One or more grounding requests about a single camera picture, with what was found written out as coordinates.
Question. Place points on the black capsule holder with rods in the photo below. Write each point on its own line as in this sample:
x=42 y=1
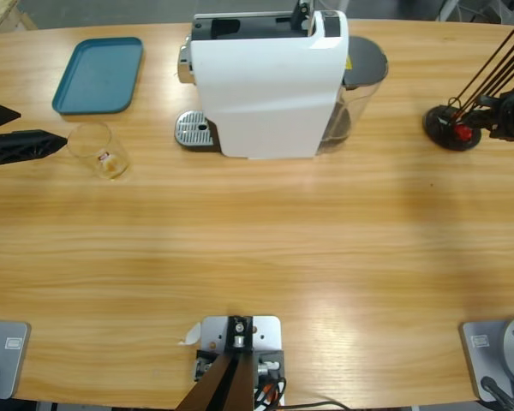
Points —
x=439 y=132

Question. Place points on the metal drip tray grate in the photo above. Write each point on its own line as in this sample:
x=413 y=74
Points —
x=193 y=128

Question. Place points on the grey metal frame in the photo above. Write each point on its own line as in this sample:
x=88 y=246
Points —
x=488 y=10

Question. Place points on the white mount plate dark post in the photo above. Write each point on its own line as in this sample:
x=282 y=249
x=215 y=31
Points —
x=265 y=334

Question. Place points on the red coffee capsule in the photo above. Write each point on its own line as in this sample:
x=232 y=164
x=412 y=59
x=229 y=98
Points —
x=463 y=132

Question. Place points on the teal plastic tray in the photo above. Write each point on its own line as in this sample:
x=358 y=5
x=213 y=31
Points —
x=98 y=77

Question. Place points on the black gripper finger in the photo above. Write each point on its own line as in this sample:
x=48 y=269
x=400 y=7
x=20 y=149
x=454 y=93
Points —
x=21 y=146
x=0 y=115

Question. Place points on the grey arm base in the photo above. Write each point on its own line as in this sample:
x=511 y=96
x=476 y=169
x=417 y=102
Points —
x=8 y=355
x=492 y=355

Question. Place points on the clear drinking glass red label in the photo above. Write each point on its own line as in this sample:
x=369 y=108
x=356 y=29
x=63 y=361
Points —
x=90 y=141

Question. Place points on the white capsule coffee machine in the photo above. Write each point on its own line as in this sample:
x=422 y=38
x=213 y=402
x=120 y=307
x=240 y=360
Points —
x=265 y=94

